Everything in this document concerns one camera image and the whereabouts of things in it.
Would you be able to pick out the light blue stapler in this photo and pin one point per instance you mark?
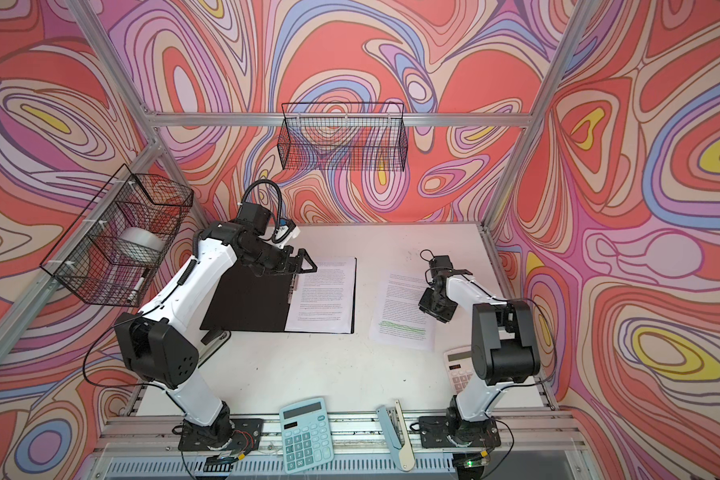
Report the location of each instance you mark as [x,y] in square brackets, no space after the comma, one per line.
[395,432]

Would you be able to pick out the white printed paper sheets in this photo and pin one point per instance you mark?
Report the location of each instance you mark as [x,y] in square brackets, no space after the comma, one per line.
[397,319]

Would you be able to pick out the black marker pen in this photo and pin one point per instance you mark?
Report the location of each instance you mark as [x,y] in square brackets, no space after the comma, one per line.
[137,292]

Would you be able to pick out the white tape roll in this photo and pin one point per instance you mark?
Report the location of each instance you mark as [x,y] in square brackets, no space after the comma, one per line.
[138,240]

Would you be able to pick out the black wire basket back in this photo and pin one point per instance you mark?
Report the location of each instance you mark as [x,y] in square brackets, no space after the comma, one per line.
[343,136]

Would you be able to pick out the black wire basket left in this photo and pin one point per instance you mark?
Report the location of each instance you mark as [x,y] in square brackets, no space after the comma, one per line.
[88,262]

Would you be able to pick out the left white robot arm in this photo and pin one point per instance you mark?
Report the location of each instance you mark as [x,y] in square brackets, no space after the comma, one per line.
[154,343]

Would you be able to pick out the pink white calculator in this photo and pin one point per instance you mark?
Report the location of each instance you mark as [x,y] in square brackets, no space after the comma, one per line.
[459,367]

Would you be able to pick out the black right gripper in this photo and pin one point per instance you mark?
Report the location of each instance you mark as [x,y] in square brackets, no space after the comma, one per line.
[425,306]

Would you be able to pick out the teal calculator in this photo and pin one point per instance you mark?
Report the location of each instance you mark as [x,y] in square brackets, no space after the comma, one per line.
[306,435]

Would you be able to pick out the teal clip folder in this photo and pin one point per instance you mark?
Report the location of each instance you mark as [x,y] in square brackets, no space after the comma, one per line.
[243,302]

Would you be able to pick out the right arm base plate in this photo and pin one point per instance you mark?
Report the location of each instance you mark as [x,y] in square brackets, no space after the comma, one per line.
[440,431]

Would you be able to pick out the black silver stapler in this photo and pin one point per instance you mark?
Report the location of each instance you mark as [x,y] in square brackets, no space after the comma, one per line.
[210,343]

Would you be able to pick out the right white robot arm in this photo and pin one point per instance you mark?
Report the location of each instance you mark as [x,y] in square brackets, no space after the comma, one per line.
[503,347]

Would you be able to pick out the black wire basket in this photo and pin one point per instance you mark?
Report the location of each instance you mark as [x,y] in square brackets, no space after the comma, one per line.
[343,136]
[88,262]

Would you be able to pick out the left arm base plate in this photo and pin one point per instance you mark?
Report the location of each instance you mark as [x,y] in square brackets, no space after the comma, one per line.
[239,435]

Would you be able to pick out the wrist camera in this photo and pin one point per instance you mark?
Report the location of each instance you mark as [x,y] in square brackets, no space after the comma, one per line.
[438,265]
[256,218]

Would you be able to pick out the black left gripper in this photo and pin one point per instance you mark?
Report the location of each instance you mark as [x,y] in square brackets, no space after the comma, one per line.
[287,267]

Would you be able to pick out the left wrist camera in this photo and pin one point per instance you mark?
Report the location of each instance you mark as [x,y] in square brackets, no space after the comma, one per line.
[256,218]

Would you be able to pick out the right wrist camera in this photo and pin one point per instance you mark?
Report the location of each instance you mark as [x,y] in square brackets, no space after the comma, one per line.
[438,265]

